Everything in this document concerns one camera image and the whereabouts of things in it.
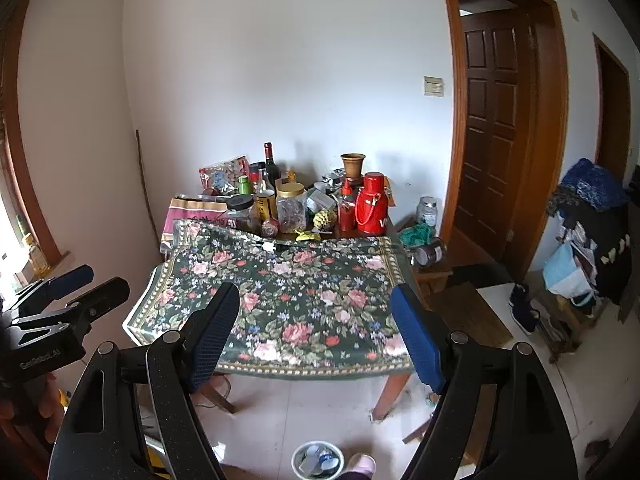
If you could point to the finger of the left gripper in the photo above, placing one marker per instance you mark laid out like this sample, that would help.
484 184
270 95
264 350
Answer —
41 293
100 302

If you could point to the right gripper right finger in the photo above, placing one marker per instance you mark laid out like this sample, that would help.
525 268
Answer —
425 335

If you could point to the red sauce bottle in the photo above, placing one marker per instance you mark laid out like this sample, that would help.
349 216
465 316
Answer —
346 208

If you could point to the custard apple fruit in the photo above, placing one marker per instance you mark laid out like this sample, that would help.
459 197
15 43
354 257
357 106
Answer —
325 220

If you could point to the person left hand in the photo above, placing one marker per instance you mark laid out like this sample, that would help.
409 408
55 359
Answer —
32 418

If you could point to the light blue bag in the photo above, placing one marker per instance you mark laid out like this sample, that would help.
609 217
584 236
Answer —
563 276

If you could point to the black lid glass jar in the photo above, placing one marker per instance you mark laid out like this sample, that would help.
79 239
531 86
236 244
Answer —
241 213

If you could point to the yellow label liquor bottle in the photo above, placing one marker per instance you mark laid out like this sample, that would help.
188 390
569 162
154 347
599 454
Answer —
265 197

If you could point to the dark wine bottle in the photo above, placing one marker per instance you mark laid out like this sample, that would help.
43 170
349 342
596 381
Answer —
273 171

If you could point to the clothes rack with clothes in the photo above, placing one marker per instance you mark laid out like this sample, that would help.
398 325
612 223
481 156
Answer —
592 203

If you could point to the yellow green snack packet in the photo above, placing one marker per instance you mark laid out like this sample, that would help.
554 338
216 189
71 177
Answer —
307 236

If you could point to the wall light switch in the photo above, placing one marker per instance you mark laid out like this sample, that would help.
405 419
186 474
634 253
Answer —
433 86

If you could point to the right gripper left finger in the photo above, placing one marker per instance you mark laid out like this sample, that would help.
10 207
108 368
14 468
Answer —
206 333

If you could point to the brown wooden door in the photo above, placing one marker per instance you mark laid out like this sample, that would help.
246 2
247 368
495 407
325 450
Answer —
510 118

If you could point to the red thermos jug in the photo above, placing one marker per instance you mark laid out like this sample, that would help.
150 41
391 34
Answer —
372 204

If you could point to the floral green tablecloth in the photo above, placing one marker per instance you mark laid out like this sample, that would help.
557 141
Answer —
309 309

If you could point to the pink patterned bag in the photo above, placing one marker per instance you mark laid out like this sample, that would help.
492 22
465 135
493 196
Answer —
190 209

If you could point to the clear glass jar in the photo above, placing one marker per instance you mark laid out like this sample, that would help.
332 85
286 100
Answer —
427 211

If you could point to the brown clay vase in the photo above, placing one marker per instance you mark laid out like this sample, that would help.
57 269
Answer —
353 165

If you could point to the wooden stool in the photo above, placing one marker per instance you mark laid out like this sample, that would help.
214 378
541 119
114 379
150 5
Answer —
462 308

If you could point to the red lid spice jar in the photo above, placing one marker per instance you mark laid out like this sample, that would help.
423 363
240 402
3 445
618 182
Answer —
256 176

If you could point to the green cap bottle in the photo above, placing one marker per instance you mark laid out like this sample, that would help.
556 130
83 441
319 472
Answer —
244 186

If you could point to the teal green cloth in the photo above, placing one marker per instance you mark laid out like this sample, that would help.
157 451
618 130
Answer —
419 234

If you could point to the snack bag against wall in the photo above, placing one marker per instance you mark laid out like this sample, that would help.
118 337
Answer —
222 178

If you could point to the small red round can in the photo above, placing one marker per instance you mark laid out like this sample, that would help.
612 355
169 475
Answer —
270 228

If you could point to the gold lid plastic jar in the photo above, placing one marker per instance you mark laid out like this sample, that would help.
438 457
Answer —
291 206

